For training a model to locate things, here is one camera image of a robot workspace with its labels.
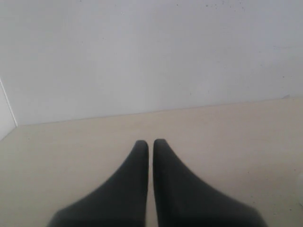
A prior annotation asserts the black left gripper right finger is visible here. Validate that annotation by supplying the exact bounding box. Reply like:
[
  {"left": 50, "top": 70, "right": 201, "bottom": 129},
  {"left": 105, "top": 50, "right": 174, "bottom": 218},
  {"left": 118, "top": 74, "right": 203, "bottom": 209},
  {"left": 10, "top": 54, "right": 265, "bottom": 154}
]
[{"left": 153, "top": 139, "right": 265, "bottom": 227}]

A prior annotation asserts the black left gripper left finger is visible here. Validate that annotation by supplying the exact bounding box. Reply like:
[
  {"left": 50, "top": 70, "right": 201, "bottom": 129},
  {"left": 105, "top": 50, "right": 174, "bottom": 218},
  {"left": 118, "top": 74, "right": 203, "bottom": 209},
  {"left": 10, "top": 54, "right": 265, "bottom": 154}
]
[{"left": 48, "top": 140, "right": 149, "bottom": 227}]

